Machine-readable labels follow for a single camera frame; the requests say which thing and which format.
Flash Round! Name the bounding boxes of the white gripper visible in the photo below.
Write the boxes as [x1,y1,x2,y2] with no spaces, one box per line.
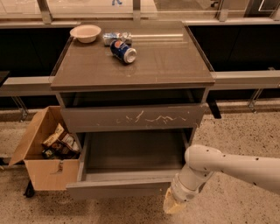
[163,164,214,214]

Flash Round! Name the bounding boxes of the grey drawer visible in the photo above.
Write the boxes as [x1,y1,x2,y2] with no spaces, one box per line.
[61,104,206,133]
[66,129,189,200]

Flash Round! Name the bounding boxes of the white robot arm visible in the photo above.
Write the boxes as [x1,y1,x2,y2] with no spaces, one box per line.
[163,144,280,214]

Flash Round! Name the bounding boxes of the grey top drawer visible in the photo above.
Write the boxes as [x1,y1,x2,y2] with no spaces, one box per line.
[61,104,206,133]

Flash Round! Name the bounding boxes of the grey drawer cabinet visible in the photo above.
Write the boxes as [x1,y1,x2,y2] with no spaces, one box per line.
[51,21,214,144]

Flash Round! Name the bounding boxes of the snack packets in box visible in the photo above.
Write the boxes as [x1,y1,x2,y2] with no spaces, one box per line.
[42,123,81,160]

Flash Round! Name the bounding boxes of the brown cardboard box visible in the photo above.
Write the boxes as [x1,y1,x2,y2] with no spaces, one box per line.
[9,106,80,191]

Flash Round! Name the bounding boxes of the grey metal railing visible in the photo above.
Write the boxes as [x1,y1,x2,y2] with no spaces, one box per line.
[0,70,280,97]

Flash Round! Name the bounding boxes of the blue pepsi can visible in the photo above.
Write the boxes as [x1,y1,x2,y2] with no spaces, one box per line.
[110,39,137,64]

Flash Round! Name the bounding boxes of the crumpled silver snack bag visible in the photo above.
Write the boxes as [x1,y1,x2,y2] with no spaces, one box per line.
[102,32,132,46]

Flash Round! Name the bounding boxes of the white paper bowl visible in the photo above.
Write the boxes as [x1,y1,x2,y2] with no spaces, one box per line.
[70,24,102,44]

